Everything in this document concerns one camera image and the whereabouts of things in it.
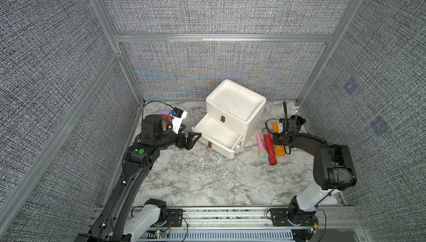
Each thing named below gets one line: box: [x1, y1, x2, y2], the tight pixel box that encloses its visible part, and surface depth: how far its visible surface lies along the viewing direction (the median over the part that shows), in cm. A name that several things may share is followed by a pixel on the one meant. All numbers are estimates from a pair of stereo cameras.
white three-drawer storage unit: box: [191, 79, 267, 159], surface depth 89 cm
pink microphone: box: [255, 132, 270, 161], surface depth 92 cm
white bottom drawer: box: [191, 113, 246, 159], surface depth 92 cm
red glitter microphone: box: [262, 128, 277, 166], surface depth 93 cm
